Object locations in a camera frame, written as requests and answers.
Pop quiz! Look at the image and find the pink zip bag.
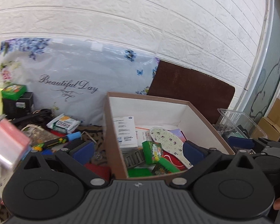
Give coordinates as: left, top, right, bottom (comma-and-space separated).
0, 118, 31, 170

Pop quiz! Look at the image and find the blue capped marker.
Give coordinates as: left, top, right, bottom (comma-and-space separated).
32, 132, 81, 151

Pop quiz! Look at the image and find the white patterned shoe insole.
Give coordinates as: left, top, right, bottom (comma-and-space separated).
150, 127, 193, 169

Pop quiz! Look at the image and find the red card box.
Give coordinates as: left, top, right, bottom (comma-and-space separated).
163, 151, 187, 171

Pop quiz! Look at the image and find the cardboard boxes stack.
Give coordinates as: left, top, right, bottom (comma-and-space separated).
257, 98, 280, 141

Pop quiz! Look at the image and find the green white wrapped packet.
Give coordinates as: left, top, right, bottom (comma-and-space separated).
46, 114, 80, 134

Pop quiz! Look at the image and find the green snack packet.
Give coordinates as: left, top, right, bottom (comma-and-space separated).
142, 141, 163, 165

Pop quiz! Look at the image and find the white printed paper box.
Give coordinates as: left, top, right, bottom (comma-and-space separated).
113, 116, 138, 153

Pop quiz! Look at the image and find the clear plastic container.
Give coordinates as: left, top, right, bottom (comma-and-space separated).
214, 108, 264, 140

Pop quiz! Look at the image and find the brown cardboard storage box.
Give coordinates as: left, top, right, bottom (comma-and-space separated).
104, 93, 234, 180

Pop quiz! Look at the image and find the dark brown board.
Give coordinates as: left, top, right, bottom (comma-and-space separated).
148, 60, 235, 124

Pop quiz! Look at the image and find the floral plastic bag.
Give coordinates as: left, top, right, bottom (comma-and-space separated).
0, 38, 160, 125

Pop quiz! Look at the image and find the black small box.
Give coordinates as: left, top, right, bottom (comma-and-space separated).
2, 92, 35, 119

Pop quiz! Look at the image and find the green small box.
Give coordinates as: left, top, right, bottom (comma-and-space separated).
1, 84, 27, 101

